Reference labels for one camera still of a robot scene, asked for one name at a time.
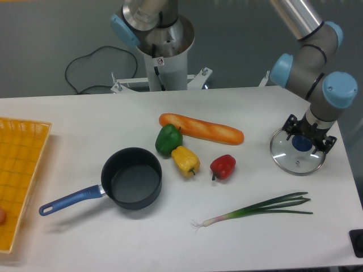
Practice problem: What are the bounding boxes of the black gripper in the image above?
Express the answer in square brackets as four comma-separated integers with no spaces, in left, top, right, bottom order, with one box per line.
[282,114,337,154]

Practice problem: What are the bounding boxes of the glass lid blue knob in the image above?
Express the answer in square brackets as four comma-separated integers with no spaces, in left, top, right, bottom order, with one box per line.
[269,129,326,176]

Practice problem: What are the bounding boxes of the green bell pepper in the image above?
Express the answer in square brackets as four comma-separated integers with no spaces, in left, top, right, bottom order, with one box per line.
[155,124,183,157]

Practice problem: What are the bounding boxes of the yellow bell pepper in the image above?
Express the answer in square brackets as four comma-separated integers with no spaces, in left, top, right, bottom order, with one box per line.
[171,146,200,177]

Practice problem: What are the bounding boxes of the orange baguette bread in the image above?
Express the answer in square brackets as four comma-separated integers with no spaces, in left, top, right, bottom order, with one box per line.
[159,113,244,146]

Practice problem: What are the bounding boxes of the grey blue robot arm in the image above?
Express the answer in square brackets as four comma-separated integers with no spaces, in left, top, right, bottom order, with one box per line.
[110,1,358,153]

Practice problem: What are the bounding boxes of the red bell pepper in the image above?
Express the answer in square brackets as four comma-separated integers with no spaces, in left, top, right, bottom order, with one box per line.
[210,154,236,181]

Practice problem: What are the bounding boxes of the black saucepan blue handle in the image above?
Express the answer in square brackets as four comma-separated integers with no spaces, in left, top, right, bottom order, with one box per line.
[39,147,162,216]

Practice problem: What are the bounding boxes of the black device at table corner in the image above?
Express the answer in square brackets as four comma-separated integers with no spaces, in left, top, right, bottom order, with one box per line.
[349,229,363,258]

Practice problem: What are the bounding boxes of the black cable on floor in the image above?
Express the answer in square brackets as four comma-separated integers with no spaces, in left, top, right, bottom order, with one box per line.
[65,45,138,95]

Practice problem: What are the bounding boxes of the green spring onion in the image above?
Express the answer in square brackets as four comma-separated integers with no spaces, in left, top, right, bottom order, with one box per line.
[190,192,313,230]

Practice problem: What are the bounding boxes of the yellow woven basket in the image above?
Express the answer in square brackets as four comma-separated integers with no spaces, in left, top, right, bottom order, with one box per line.
[1,117,52,254]

